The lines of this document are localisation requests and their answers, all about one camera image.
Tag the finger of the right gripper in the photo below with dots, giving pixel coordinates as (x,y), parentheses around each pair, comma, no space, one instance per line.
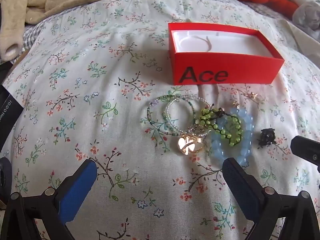
(306,149)

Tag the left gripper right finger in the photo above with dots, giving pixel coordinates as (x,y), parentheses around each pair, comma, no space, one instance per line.
(264,206)

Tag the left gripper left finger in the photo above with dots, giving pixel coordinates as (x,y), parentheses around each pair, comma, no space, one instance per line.
(55,207)

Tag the black hair claw clip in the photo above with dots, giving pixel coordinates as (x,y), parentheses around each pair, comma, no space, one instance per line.
(267,137)

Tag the small gold star earring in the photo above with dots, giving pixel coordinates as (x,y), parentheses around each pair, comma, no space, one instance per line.
(251,96)

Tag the black device with label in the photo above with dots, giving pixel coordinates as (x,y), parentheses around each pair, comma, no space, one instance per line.
(10,108)

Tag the grey crumpled cloth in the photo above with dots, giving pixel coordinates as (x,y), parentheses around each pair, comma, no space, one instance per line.
(307,18)

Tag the red Ace box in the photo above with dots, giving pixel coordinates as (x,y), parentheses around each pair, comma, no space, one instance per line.
(206,53)

